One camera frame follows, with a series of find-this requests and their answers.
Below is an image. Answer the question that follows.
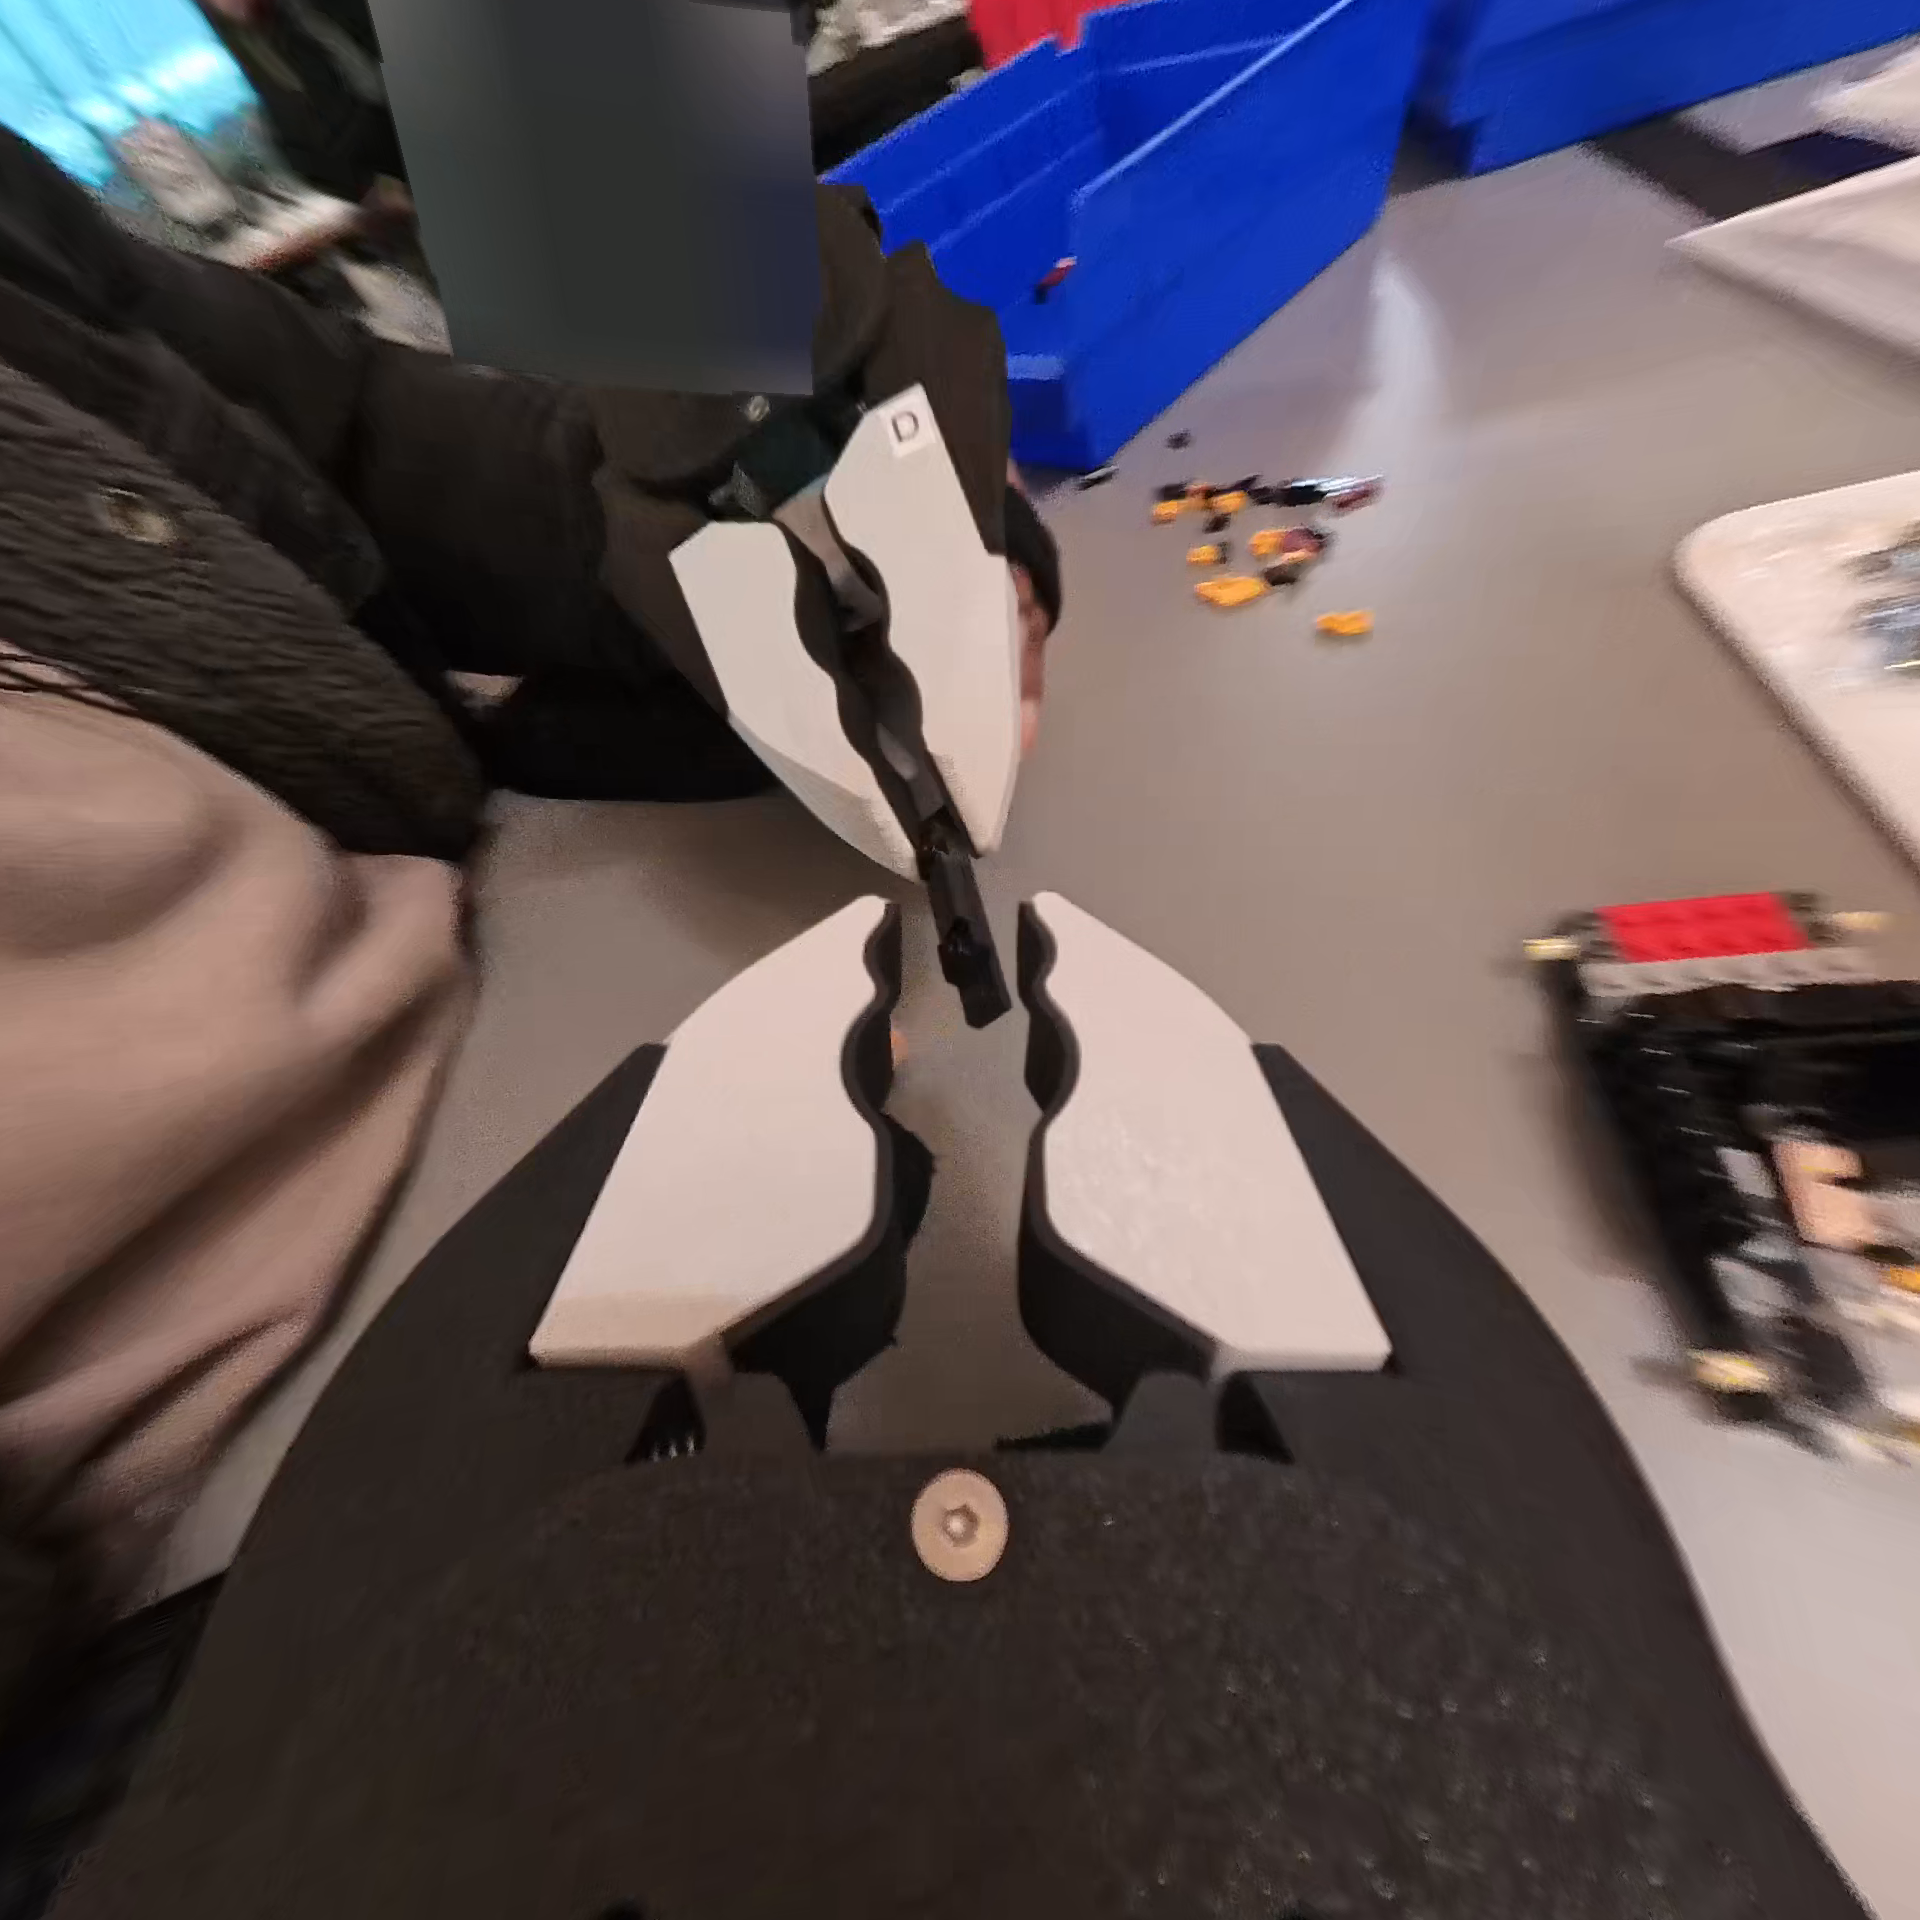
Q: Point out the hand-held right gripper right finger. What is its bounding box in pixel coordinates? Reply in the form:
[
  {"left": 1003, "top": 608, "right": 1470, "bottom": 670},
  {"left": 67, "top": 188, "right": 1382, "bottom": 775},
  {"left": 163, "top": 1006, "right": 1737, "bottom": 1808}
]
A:
[{"left": 1017, "top": 891, "right": 1394, "bottom": 1375}]

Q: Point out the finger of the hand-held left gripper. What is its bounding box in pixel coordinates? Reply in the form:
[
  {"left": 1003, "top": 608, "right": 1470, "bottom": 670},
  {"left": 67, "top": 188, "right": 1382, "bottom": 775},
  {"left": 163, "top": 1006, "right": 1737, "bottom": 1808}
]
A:
[
  {"left": 668, "top": 517, "right": 924, "bottom": 885},
  {"left": 818, "top": 383, "right": 1029, "bottom": 859}
]

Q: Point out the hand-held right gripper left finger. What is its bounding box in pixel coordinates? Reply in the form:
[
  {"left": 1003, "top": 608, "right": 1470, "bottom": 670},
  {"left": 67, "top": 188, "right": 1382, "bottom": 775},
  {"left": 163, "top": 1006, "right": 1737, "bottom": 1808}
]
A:
[{"left": 527, "top": 896, "right": 906, "bottom": 1374}]

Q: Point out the long black brick plate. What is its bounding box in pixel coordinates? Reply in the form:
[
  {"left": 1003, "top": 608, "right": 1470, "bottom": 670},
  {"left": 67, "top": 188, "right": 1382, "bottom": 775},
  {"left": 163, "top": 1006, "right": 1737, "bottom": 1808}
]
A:
[{"left": 907, "top": 808, "right": 1017, "bottom": 1031}]

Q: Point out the person's left forearm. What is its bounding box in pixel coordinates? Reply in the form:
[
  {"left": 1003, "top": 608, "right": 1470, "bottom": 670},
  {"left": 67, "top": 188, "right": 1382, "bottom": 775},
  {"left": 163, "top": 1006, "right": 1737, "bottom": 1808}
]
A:
[{"left": 346, "top": 344, "right": 781, "bottom": 800}]

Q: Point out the grey desk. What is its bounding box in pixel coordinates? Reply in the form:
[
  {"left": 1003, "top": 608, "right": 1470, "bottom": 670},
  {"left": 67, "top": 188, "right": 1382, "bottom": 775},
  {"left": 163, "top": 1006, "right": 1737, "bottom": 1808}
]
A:
[{"left": 150, "top": 141, "right": 1920, "bottom": 1920}]

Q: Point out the pile of small loose bricks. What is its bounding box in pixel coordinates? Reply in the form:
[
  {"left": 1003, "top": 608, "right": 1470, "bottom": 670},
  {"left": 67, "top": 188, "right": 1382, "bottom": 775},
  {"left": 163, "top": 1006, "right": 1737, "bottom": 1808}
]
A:
[{"left": 1148, "top": 471, "right": 1386, "bottom": 614}]

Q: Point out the red plastic storage bin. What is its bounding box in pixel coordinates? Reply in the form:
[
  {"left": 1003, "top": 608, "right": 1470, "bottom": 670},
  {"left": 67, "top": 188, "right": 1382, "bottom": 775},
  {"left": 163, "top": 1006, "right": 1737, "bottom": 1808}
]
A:
[{"left": 966, "top": 0, "right": 1116, "bottom": 61}]

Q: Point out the black toy car chassis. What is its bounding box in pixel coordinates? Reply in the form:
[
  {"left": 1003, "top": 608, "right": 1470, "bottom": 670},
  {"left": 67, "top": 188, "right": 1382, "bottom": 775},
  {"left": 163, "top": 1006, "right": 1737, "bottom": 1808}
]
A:
[{"left": 1523, "top": 891, "right": 1920, "bottom": 1464}]

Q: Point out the dark fleece jacket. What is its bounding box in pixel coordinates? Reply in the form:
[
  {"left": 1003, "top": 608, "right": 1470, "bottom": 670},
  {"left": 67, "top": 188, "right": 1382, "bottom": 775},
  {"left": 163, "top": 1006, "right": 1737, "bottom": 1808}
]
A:
[{"left": 0, "top": 128, "right": 497, "bottom": 864}]

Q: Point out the beige sweatshirt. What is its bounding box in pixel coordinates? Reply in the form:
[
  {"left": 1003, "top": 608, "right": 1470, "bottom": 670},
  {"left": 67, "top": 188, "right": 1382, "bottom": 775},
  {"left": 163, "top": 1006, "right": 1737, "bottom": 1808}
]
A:
[{"left": 0, "top": 696, "right": 470, "bottom": 1653}]

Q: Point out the white tray with parts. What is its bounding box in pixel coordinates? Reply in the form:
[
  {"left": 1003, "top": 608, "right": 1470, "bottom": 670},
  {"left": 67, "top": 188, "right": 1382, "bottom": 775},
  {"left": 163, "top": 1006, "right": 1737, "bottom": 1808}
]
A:
[{"left": 1670, "top": 471, "right": 1920, "bottom": 887}]

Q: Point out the cluster of small silver parts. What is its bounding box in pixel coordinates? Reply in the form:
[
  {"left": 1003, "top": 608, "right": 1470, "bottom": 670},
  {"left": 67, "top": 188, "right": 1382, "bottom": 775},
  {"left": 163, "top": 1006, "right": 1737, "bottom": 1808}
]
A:
[{"left": 1852, "top": 539, "right": 1920, "bottom": 670}]

